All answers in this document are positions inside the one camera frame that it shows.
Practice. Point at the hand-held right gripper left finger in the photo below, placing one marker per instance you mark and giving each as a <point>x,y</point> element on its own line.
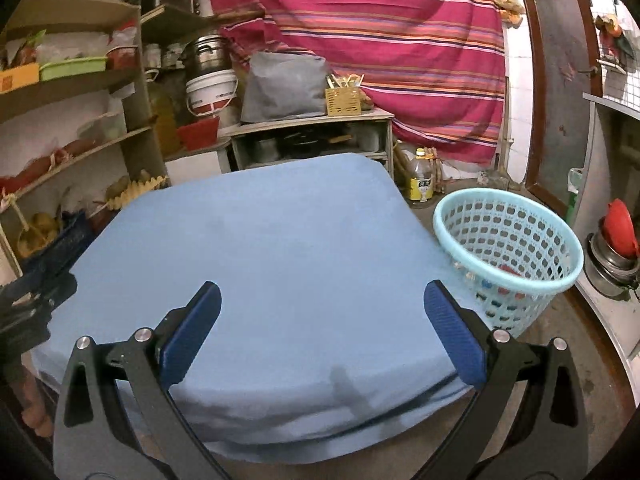
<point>192,330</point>

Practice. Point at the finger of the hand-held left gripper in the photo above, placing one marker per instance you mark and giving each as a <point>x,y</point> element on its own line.
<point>45,300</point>
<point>35,275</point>

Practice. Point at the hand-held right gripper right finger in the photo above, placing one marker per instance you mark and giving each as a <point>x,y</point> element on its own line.
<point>452,335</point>

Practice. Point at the light blue plastic basket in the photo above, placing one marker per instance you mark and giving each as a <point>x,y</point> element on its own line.
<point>505,305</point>

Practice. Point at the red snack wrapper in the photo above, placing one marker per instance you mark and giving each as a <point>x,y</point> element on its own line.
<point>509,269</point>

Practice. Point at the person's left hand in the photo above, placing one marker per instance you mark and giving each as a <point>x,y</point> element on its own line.
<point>32,405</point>

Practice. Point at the yellow woven basket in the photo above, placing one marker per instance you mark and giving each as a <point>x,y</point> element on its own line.
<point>37,232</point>

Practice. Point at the blue plastic crate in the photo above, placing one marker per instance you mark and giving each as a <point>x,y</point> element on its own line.
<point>65,237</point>

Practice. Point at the blue tablecloth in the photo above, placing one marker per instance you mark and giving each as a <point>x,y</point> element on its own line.
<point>260,240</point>

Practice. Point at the yellow egg tray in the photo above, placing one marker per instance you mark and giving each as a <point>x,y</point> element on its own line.
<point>137,192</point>

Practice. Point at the cooking oil bottle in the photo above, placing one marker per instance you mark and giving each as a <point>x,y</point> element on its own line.
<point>421,185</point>

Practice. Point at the white side cabinet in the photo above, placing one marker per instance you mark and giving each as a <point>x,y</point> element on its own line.
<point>197,165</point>

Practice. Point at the stack of steel pots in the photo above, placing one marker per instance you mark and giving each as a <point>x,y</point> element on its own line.
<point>607,272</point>

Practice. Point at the wooden shelf unit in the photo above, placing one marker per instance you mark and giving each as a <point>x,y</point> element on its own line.
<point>75,110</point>

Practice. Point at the white green plastic bag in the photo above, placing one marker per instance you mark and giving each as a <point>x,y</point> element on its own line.
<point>576,195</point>

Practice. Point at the small steel pot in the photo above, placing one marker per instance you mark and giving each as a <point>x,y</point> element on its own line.
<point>265,150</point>

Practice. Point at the red plastic basket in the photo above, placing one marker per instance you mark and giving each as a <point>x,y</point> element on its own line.
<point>197,135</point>

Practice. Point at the yellow cardboard box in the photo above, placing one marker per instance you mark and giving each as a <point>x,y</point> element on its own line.
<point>20,79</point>

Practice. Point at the red plastic lid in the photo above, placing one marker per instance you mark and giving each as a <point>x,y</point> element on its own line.
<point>622,227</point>

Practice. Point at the green plastic tray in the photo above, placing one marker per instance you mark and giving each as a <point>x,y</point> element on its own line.
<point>72,69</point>

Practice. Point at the black pan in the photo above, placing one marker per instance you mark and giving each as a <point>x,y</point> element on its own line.
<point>300,144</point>

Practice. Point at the small red mesh basket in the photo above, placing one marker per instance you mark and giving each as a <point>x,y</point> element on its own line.
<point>121,57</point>

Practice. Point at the white plastic bucket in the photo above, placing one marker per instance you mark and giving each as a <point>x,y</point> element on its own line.
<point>212,92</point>

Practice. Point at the low wooden cabinet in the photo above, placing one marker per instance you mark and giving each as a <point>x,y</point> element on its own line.
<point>310,121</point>

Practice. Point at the yellow wooden utensil box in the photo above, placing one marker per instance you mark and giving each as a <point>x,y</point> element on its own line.
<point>344,102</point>

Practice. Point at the brown framed door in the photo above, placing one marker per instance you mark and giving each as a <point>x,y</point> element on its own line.
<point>560,100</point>

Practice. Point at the grey cushion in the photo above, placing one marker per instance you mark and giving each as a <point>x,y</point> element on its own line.
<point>282,87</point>

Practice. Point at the large steel pot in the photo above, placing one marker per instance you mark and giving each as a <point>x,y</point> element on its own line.
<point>207,55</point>

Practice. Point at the red striped cloth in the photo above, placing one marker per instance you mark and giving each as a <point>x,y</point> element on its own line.
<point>375,50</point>

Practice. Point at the hanging orange plastic bag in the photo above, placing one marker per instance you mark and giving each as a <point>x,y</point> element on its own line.
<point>510,5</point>

